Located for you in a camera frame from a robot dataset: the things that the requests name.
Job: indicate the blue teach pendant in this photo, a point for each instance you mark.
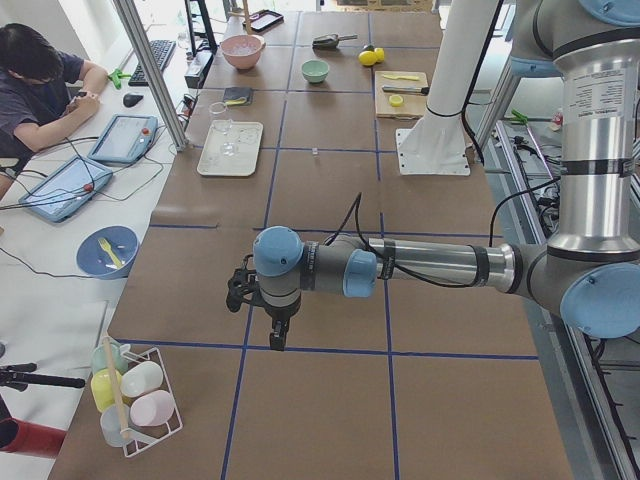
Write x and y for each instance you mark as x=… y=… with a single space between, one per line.
x=67 y=189
x=125 y=139

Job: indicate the seated person dark shirt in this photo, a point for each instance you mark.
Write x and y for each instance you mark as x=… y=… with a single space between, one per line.
x=46 y=95

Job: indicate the wooden cutting board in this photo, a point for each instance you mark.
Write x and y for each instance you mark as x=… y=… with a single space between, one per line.
x=400 y=94

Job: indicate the mint green bowl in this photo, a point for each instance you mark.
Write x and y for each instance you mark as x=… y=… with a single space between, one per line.
x=315 y=71

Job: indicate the grey yellow folded cloth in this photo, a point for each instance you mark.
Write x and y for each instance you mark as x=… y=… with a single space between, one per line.
x=238 y=96

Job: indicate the green clamp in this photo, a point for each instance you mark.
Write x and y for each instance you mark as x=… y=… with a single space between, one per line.
x=117 y=76

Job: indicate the cream bear serving tray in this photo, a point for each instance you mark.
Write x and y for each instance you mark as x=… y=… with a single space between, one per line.
x=246 y=136

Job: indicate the yellow cup in rack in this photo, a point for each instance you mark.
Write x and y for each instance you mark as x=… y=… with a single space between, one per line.
x=101 y=390

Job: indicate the black tripod handle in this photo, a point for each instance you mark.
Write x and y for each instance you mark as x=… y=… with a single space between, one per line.
x=20 y=376

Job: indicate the yellow plastic fork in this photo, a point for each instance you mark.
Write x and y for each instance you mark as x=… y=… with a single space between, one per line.
x=108 y=249

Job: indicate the white cup in rack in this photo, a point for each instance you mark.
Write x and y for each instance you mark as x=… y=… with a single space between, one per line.
x=141 y=379

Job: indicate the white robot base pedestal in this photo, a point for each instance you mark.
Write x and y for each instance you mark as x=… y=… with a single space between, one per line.
x=436 y=144

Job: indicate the metal ice scoop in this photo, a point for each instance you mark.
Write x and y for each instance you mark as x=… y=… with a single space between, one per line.
x=331 y=41

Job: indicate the half lemon slice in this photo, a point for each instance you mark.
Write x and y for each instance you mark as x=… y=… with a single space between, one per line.
x=396 y=100

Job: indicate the metal handled tool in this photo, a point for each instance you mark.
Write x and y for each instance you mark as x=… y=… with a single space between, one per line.
x=423 y=91

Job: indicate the pink cup in rack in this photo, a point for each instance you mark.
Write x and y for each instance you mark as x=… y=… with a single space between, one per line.
x=152 y=409

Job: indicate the far blue teach pendant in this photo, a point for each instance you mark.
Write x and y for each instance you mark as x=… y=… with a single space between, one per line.
x=125 y=139

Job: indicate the aluminium frame post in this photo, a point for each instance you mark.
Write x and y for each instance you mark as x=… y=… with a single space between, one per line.
x=136 y=33

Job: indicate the clear wine glass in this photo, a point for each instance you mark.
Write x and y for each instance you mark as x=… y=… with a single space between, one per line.
x=222 y=122

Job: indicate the white wire cup rack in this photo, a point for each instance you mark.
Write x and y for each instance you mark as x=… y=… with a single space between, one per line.
x=119 y=359

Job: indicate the red cylinder object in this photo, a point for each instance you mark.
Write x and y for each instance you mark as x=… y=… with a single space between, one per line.
x=25 y=438

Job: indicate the black computer mouse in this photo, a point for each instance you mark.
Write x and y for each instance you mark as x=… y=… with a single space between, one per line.
x=130 y=100

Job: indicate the pale blue cup in rack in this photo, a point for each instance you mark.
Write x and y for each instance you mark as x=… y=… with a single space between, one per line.
x=111 y=428

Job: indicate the yellow lemon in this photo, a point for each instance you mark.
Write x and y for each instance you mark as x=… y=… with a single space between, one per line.
x=380 y=54
x=368 y=58

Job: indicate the blue bowl with fork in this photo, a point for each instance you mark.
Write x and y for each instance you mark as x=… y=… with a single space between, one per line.
x=92 y=260

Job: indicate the pink bowl with ice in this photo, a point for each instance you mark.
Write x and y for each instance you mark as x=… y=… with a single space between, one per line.
x=243 y=51

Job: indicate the near blue teach pendant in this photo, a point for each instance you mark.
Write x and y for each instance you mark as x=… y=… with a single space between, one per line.
x=67 y=189

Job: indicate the yellow plastic knife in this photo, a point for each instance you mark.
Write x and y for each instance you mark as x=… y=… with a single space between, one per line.
x=401 y=77

